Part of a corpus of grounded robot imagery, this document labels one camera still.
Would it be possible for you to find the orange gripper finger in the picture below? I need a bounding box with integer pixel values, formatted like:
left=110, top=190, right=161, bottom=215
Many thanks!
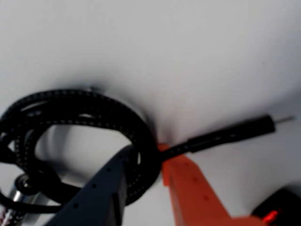
left=157, top=143, right=267, bottom=226

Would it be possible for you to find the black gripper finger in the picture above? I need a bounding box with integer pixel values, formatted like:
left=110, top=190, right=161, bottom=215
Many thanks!
left=46, top=145, right=135, bottom=226

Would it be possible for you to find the black braided cable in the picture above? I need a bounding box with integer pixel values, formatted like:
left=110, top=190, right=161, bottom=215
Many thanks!
left=0, top=89, right=295, bottom=214

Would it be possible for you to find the black silver AA battery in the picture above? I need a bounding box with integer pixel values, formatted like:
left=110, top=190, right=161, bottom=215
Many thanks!
left=0, top=175, right=41, bottom=226

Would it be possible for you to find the black strap device red lens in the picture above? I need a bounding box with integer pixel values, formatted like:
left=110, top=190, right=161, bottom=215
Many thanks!
left=250, top=185, right=301, bottom=226

